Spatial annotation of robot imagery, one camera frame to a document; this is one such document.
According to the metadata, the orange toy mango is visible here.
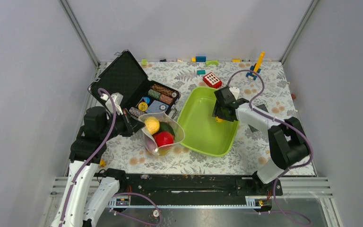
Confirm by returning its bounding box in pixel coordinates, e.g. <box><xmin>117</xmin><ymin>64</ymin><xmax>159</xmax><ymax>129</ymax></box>
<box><xmin>215</xmin><ymin>117</ymin><xmax>224</xmax><ymax>123</ymax></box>

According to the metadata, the green plastic tray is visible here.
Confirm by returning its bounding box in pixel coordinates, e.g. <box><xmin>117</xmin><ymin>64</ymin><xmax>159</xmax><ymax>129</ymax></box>
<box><xmin>177</xmin><ymin>87</ymin><xmax>239</xmax><ymax>157</ymax></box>

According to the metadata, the purple toy eggplant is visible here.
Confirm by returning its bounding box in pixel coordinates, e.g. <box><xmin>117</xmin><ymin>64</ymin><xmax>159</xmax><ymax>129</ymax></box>
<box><xmin>145</xmin><ymin>137</ymin><xmax>158</xmax><ymax>154</ymax></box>

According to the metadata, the yellow toy lemon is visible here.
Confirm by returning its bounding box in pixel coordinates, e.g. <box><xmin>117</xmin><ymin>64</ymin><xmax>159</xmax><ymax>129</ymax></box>
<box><xmin>144</xmin><ymin>117</ymin><xmax>160</xmax><ymax>135</ymax></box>

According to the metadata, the dark green toy avocado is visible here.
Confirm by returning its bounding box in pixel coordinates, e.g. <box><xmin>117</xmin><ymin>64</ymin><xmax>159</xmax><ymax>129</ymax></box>
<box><xmin>158</xmin><ymin>122</ymin><xmax>175</xmax><ymax>138</ymax></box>

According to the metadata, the clear zip top bag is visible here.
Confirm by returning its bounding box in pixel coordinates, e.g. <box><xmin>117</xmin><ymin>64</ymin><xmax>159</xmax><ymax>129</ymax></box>
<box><xmin>138</xmin><ymin>112</ymin><xmax>185</xmax><ymax>156</ymax></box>

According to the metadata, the red toy apple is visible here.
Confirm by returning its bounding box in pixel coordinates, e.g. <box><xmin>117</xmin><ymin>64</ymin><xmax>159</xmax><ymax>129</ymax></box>
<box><xmin>154</xmin><ymin>131</ymin><xmax>174</xmax><ymax>147</ymax></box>

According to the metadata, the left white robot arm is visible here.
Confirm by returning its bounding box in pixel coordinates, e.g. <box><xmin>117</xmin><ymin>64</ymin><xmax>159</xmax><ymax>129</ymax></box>
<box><xmin>51</xmin><ymin>106</ymin><xmax>144</xmax><ymax>227</ymax></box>

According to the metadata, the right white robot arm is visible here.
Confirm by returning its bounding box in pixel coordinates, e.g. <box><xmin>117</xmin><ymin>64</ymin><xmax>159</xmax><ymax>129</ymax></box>
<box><xmin>212</xmin><ymin>87</ymin><xmax>311</xmax><ymax>195</ymax></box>

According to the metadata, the small yellow block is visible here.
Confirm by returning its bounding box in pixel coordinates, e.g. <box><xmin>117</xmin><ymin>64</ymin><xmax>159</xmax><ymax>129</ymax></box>
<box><xmin>99</xmin><ymin>158</ymin><xmax>106</xmax><ymax>168</ymax></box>

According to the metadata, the red white toy block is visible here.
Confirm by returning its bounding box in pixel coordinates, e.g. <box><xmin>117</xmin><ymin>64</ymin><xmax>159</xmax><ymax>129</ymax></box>
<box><xmin>203</xmin><ymin>72</ymin><xmax>222</xmax><ymax>88</ymax></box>

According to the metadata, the grey lego baseplate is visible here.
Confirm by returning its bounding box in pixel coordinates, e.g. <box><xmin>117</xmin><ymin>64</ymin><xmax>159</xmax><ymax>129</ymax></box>
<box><xmin>248</xmin><ymin>104</ymin><xmax>269</xmax><ymax>133</ymax></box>

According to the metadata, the teal small block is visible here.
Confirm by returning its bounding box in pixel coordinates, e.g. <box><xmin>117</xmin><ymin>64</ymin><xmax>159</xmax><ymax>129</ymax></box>
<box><xmin>197</xmin><ymin>70</ymin><xmax>206</xmax><ymax>75</ymax></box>

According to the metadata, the green arch block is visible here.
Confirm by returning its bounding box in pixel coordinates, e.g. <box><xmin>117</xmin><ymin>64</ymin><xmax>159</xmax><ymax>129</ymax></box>
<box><xmin>206</xmin><ymin>60</ymin><xmax>219</xmax><ymax>67</ymax></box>

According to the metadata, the yellow blue block tower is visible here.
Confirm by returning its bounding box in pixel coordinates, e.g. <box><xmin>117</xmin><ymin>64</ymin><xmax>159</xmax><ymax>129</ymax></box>
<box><xmin>246</xmin><ymin>51</ymin><xmax>265</xmax><ymax>80</ymax></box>

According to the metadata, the blue lego brick back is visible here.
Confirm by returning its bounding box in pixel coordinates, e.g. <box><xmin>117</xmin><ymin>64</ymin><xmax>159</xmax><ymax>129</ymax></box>
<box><xmin>195</xmin><ymin>56</ymin><xmax>207</xmax><ymax>62</ymax></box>

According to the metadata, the black poker chip case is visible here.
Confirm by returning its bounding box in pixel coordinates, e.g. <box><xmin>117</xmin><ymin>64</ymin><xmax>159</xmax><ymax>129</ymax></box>
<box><xmin>88</xmin><ymin>50</ymin><xmax>181</xmax><ymax>117</ymax></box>

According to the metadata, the blue playing card deck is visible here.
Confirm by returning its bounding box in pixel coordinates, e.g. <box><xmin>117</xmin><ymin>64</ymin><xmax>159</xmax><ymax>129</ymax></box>
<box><xmin>145</xmin><ymin>100</ymin><xmax>169</xmax><ymax>114</ymax></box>

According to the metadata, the light green cube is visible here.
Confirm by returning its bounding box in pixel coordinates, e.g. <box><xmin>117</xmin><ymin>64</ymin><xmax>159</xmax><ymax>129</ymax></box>
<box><xmin>141</xmin><ymin>59</ymin><xmax>147</xmax><ymax>66</ymax></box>

